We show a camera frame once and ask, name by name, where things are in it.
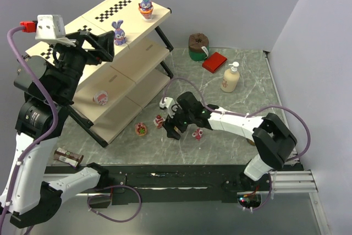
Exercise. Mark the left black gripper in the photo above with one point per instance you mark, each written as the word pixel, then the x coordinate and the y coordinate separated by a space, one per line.
pixel 83 47

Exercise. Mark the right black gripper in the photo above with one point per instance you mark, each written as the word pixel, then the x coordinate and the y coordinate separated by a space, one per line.
pixel 176 122

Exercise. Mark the purple sitting bunny toy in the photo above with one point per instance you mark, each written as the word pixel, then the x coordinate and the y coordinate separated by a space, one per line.
pixel 119 34

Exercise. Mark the strawberry cake toy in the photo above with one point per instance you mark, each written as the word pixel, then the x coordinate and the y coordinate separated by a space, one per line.
pixel 158 121

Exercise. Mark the red white fish toy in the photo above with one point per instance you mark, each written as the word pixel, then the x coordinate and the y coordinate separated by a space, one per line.
pixel 198 134

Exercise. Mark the pink white small toy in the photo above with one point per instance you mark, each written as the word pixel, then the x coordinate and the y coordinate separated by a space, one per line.
pixel 100 98

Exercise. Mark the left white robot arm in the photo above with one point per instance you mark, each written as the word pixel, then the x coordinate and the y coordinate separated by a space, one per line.
pixel 27 197

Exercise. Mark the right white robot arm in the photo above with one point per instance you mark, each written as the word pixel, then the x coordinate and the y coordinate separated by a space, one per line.
pixel 272 138

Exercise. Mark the beige three-tier shelf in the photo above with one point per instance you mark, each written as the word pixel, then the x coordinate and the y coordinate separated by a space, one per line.
pixel 131 79

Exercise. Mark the pink clover donut toy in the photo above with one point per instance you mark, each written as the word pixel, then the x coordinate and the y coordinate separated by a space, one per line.
pixel 140 129

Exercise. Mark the beige soap pump bottle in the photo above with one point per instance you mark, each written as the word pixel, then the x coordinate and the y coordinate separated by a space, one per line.
pixel 230 78

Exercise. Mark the red box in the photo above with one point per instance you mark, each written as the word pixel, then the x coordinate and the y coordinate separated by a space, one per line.
pixel 214 62

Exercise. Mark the brown green plush toy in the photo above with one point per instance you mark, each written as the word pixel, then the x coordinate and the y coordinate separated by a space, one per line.
pixel 198 46

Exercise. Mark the brown snack packet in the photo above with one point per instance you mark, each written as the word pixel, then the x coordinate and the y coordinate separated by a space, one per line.
pixel 68 157

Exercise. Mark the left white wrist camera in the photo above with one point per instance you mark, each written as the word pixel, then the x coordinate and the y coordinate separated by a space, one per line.
pixel 50 29

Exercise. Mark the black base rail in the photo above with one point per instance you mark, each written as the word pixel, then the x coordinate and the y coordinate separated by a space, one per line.
pixel 178 183

